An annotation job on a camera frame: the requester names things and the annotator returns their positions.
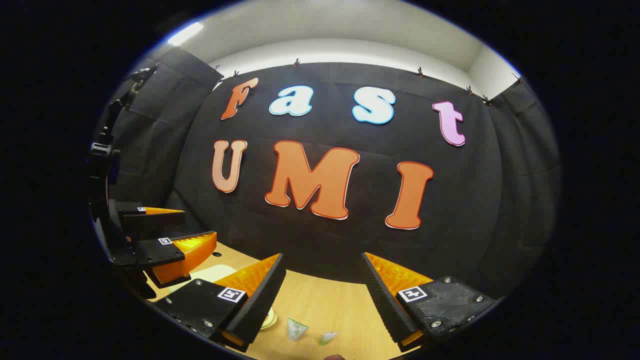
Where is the pale yellow suitcase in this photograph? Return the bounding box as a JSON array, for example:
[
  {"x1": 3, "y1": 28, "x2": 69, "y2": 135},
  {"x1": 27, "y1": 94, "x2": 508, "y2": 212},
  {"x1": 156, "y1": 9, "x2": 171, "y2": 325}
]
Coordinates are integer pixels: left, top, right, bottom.
[{"x1": 166, "y1": 263, "x2": 279, "y2": 331}]

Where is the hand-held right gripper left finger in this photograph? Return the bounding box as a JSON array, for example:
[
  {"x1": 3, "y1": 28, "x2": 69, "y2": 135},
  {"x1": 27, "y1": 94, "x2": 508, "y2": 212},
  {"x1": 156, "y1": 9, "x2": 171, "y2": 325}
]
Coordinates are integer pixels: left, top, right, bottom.
[{"x1": 152, "y1": 252, "x2": 287, "y2": 353}]

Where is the black backdrop cloth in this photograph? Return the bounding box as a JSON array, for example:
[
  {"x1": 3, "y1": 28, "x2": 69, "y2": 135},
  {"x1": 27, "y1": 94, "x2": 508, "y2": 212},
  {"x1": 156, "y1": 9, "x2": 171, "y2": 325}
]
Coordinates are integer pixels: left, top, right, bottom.
[{"x1": 107, "y1": 47, "x2": 561, "y2": 301}]

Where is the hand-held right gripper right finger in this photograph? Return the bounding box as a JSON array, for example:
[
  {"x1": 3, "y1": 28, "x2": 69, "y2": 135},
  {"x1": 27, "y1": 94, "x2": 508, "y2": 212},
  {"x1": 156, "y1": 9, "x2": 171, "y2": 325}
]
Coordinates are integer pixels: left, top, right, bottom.
[{"x1": 361, "y1": 251, "x2": 501, "y2": 353}]

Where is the large green white tube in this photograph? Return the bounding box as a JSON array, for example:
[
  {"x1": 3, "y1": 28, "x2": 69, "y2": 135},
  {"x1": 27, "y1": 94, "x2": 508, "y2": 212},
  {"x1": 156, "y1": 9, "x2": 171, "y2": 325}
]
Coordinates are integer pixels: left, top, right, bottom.
[{"x1": 286, "y1": 317, "x2": 310, "y2": 342}]

